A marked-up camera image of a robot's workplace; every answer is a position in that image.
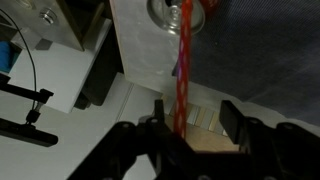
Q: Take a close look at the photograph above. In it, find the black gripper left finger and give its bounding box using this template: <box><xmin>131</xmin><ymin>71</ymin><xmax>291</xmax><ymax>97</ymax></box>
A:
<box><xmin>66</xmin><ymin>98</ymin><xmax>200</xmax><ymax>180</ymax></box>

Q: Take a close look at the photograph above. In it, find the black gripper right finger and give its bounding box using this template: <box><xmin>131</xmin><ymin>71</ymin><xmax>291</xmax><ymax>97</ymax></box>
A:
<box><xmin>218</xmin><ymin>99</ymin><xmax>320</xmax><ymax>180</ymax></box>

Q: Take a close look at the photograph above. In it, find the red drinking straw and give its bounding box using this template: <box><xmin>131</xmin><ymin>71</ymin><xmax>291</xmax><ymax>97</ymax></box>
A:
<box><xmin>173</xmin><ymin>0</ymin><xmax>195</xmax><ymax>140</ymax></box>

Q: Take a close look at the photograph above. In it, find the silver and red soda can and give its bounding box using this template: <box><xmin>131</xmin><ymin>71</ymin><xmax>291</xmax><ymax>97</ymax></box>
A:
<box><xmin>146</xmin><ymin>0</ymin><xmax>222</xmax><ymax>36</ymax></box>

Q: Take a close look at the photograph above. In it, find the dark grey placemat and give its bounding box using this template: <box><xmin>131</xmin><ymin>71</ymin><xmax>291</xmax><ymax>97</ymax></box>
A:
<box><xmin>171</xmin><ymin>0</ymin><xmax>320</xmax><ymax>128</ymax></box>

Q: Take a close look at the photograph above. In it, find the aluminium plate with bolt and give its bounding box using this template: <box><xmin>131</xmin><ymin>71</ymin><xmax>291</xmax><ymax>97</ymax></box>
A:
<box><xmin>0</xmin><ymin>0</ymin><xmax>84</xmax><ymax>53</ymax></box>

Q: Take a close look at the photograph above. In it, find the thin black camera cable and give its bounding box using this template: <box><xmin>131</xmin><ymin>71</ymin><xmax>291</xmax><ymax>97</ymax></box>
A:
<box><xmin>0</xmin><ymin>9</ymin><xmax>39</xmax><ymax>116</ymax></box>

